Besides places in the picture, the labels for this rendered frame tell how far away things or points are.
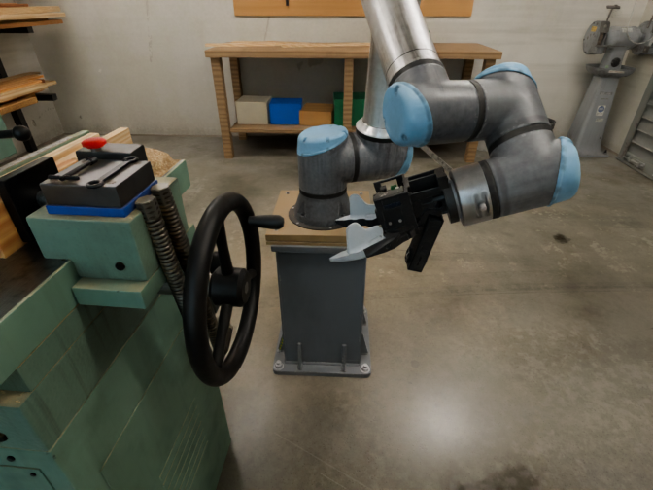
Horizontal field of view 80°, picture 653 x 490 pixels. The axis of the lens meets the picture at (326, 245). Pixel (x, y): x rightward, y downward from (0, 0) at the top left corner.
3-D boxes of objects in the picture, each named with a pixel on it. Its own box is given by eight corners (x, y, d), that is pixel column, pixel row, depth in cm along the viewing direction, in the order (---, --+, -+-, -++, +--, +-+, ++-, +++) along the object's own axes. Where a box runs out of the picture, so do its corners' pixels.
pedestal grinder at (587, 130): (617, 157, 339) (681, 4, 278) (563, 157, 341) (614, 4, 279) (595, 144, 370) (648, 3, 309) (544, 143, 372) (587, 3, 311)
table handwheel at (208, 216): (253, 394, 67) (190, 377, 40) (142, 384, 68) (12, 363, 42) (275, 241, 78) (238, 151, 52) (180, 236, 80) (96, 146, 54)
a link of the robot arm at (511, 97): (473, 57, 56) (498, 132, 53) (542, 54, 58) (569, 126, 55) (445, 99, 65) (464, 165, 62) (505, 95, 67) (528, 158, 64)
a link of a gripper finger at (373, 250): (354, 241, 62) (398, 217, 63) (357, 250, 63) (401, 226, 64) (367, 252, 58) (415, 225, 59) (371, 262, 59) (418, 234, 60)
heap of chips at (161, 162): (161, 177, 73) (156, 157, 71) (90, 174, 74) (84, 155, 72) (181, 159, 80) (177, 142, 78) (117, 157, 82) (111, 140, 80)
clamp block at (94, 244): (146, 284, 50) (127, 224, 46) (49, 278, 52) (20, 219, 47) (190, 227, 63) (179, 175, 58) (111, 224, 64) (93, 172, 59)
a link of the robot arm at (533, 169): (554, 148, 62) (575, 206, 59) (472, 171, 65) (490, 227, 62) (570, 119, 53) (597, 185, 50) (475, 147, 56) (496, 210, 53)
